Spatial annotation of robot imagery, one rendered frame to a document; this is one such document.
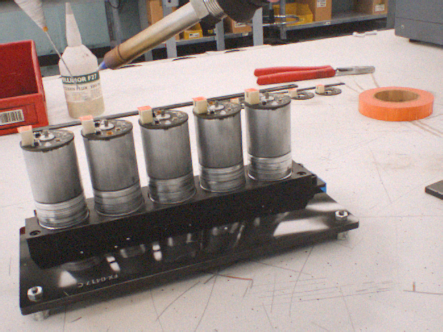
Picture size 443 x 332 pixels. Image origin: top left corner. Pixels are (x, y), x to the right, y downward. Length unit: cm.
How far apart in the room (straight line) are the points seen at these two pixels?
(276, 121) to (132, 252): 10
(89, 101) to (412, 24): 42
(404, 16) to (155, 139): 52
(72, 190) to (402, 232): 16
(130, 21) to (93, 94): 422
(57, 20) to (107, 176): 438
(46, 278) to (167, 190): 7
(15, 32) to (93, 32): 63
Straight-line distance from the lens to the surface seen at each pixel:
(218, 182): 27
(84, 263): 25
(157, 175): 26
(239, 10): 19
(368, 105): 44
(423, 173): 34
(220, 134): 26
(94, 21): 465
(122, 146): 25
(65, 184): 25
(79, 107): 48
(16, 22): 462
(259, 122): 27
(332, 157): 36
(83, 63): 48
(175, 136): 25
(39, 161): 25
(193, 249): 24
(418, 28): 70
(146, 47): 22
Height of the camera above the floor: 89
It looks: 24 degrees down
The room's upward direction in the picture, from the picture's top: 4 degrees counter-clockwise
